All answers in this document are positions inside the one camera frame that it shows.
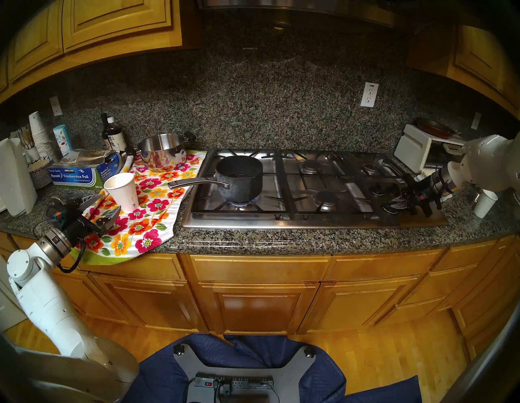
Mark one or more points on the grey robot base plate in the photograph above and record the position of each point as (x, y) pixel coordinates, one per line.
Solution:
(243, 361)

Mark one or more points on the floral kitchen towel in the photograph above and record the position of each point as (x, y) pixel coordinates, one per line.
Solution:
(154, 211)

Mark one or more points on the patterned grey bowl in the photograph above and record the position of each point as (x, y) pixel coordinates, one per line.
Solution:
(40, 174)

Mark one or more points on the small white paper cup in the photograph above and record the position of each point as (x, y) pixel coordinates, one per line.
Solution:
(485, 203)

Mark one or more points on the white toaster oven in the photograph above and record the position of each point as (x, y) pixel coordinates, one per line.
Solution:
(411, 148)

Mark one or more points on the stainless steel gas cooktop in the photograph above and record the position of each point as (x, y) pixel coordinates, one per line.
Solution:
(349, 217)

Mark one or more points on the white cup holding wooden sticks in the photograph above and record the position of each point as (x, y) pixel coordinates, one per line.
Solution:
(32, 154)

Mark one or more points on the colourful patterned paper cup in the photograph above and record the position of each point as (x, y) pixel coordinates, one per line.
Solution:
(62, 140)

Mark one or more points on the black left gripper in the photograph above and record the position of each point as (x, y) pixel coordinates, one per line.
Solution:
(80, 227)

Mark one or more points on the white floor appliance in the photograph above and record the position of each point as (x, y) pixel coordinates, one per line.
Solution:
(8, 292)

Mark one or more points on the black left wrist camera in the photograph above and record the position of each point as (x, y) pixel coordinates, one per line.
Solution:
(61, 214)

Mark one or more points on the large black burner grate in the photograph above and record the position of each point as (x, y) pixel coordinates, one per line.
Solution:
(338, 211)
(208, 210)

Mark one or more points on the white wall power outlet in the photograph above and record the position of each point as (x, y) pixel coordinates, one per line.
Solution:
(369, 94)

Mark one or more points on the stainless range hood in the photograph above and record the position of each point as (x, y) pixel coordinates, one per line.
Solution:
(292, 6)

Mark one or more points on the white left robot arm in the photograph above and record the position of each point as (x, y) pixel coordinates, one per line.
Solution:
(48, 304)

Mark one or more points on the stainless steel stock pot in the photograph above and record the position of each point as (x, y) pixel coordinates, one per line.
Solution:
(163, 156)

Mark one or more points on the small black burner grate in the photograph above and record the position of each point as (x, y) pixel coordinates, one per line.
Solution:
(386, 172)

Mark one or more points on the white wall switch plate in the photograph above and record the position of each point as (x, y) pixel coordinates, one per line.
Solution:
(476, 120)
(56, 106)

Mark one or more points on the wooden wall cabinet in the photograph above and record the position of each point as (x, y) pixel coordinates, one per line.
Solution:
(479, 57)
(105, 20)

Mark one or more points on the dark bottle with white label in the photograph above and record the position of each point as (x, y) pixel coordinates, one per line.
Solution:
(116, 140)

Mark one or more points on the stack of white paper cups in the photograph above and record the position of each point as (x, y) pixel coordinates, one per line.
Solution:
(41, 138)

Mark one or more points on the slim dark bottle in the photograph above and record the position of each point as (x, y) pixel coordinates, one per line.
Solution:
(105, 130)

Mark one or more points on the black stove knob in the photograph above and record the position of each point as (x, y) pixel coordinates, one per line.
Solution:
(388, 210)
(394, 189)
(378, 189)

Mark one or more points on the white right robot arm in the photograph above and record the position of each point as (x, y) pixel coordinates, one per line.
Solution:
(487, 162)

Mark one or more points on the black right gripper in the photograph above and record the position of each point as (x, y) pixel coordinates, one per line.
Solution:
(422, 195)

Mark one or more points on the wooden base cabinets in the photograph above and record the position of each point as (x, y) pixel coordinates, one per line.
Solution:
(260, 308)

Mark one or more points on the dark round lid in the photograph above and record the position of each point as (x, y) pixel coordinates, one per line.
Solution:
(49, 213)

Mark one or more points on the blue aluminium foil box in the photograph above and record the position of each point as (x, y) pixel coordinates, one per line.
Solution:
(82, 174)

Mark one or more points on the white paper water cup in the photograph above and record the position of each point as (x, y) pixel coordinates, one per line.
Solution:
(122, 195)

